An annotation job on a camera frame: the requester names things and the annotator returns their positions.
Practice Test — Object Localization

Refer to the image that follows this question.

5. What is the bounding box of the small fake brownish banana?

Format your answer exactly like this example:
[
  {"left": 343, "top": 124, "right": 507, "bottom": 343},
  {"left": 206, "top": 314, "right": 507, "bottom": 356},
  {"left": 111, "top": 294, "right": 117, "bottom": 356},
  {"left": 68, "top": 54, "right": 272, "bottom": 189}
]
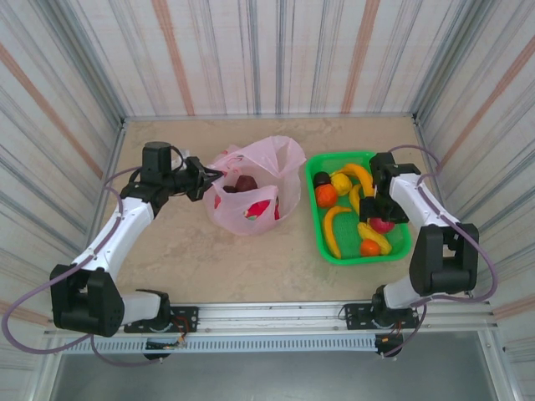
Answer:
[{"left": 348, "top": 183, "right": 363, "bottom": 214}]

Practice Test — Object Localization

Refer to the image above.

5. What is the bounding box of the small fake orange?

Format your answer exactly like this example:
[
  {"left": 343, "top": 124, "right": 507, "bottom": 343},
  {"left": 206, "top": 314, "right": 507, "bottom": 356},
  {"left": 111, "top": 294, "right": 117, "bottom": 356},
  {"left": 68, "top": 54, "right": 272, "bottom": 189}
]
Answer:
[{"left": 359, "top": 238, "right": 383, "bottom": 257}]

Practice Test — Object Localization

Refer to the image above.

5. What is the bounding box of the fake dragon fruit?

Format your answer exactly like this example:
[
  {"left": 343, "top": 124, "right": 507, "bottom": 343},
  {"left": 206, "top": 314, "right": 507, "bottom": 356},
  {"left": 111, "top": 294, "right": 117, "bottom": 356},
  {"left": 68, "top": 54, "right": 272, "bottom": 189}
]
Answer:
[{"left": 241, "top": 199, "right": 273, "bottom": 221}]

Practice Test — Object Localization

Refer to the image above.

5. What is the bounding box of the fake yellow mango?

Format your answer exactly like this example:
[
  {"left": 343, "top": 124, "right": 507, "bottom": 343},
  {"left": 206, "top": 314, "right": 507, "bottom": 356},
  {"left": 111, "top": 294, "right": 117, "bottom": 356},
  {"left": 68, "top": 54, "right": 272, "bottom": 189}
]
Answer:
[{"left": 356, "top": 221, "right": 395, "bottom": 256}]

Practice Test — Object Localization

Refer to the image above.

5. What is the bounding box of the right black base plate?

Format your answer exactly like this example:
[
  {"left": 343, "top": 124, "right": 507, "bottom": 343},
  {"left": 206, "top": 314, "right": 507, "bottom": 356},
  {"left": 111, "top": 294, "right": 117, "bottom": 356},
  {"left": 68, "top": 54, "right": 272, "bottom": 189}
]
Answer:
[{"left": 342, "top": 303, "right": 421, "bottom": 332}]

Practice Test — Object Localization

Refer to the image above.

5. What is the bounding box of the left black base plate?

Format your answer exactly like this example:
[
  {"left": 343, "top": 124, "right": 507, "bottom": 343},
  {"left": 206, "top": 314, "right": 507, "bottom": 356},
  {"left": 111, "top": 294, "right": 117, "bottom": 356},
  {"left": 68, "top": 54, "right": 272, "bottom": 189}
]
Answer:
[{"left": 124, "top": 305, "right": 200, "bottom": 334}]

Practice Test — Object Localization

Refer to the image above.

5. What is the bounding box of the fake red apple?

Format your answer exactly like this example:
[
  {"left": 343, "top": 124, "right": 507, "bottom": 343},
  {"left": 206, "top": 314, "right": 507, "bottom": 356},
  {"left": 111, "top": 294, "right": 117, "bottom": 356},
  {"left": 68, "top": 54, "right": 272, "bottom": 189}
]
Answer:
[{"left": 367, "top": 216, "right": 396, "bottom": 235}]

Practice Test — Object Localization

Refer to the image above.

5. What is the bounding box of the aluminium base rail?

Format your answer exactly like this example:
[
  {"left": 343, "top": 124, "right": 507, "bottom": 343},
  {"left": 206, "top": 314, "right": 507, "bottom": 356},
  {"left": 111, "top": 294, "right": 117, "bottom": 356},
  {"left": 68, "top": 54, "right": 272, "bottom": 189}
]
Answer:
[{"left": 44, "top": 301, "right": 501, "bottom": 336}]

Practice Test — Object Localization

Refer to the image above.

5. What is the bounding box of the fake yellow lemon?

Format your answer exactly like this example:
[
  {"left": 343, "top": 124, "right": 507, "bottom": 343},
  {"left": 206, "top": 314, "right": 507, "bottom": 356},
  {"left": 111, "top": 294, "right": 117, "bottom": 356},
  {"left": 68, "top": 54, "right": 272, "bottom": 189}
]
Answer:
[{"left": 330, "top": 172, "right": 354, "bottom": 196}]

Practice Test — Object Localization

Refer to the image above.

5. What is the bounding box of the pink plastic bag red print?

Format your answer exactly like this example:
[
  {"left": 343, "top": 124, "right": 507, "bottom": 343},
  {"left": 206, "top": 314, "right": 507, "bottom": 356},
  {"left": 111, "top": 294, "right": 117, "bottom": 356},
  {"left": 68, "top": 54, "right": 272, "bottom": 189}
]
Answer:
[{"left": 203, "top": 135, "right": 308, "bottom": 237}]

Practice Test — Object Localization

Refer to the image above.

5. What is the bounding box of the green plastic basket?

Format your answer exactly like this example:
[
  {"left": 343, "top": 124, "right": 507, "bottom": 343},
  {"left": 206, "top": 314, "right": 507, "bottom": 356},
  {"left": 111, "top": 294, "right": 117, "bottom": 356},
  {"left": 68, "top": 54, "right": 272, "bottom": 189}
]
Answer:
[{"left": 303, "top": 150, "right": 415, "bottom": 267}]

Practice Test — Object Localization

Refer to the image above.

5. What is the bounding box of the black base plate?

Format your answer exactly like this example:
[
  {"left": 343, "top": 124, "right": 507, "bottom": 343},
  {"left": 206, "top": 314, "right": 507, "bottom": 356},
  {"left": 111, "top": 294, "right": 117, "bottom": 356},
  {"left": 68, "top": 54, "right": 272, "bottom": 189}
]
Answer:
[
  {"left": 124, "top": 305, "right": 200, "bottom": 334},
  {"left": 342, "top": 303, "right": 421, "bottom": 332}
]

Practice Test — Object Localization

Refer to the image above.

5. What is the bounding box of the fake dark maroon fruit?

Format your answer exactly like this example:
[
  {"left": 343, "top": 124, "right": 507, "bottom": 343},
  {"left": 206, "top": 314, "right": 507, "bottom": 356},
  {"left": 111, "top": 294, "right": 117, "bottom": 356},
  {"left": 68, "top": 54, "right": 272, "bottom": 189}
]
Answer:
[{"left": 223, "top": 175, "right": 259, "bottom": 195}]

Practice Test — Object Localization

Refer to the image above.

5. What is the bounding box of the large fake orange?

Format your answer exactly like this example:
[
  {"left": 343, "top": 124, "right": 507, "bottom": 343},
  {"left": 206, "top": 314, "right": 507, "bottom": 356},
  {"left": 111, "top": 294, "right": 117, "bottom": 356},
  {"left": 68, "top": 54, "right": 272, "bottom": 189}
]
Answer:
[{"left": 314, "top": 184, "right": 339, "bottom": 208}]

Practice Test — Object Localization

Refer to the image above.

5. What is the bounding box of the perforated grey cable tray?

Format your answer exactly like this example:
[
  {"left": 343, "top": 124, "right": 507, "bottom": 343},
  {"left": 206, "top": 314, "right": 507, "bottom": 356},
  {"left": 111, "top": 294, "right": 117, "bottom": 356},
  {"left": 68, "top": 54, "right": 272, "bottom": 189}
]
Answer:
[{"left": 60, "top": 336, "right": 384, "bottom": 355}]

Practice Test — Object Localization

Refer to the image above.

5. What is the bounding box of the base wire bundle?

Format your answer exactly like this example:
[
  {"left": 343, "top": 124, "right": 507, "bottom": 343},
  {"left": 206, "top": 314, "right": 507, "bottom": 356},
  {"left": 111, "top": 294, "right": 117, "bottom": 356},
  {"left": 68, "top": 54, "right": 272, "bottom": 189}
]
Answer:
[
  {"left": 375, "top": 320, "right": 407, "bottom": 348},
  {"left": 169, "top": 316, "right": 189, "bottom": 348}
]

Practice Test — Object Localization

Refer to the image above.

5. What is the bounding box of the grey metal panel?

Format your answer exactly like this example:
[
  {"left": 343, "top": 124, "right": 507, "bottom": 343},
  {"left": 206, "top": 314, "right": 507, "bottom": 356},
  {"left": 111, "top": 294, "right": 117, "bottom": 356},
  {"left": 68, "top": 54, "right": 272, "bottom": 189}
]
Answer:
[{"left": 48, "top": 332, "right": 505, "bottom": 401}]

